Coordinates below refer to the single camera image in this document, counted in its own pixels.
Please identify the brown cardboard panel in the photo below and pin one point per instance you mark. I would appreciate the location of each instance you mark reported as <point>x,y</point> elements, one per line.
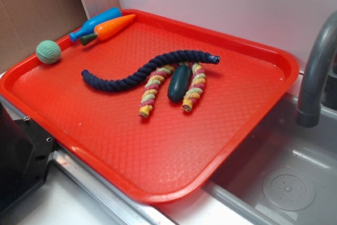
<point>25,23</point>

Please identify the grey plastic sink basin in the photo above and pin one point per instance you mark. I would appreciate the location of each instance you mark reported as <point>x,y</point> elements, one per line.
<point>282,173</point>

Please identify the dark green toy cucumber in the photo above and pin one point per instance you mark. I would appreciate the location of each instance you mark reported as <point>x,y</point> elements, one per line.
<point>179,83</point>

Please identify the red plastic tray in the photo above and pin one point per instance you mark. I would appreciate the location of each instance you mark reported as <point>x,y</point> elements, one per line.
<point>171,153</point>

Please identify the blue toy bottle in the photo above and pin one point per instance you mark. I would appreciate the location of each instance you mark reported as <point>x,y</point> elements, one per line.
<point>89,25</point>

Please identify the light green dimpled ball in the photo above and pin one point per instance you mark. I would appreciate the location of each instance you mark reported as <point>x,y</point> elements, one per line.
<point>48,52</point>

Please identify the grey toy faucet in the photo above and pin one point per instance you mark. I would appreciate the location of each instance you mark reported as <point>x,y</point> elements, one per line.
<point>316,74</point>

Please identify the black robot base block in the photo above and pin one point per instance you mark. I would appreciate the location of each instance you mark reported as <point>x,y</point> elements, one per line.
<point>26,152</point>

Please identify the orange toy carrot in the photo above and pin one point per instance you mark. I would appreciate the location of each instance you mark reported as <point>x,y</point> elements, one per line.
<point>107,29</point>

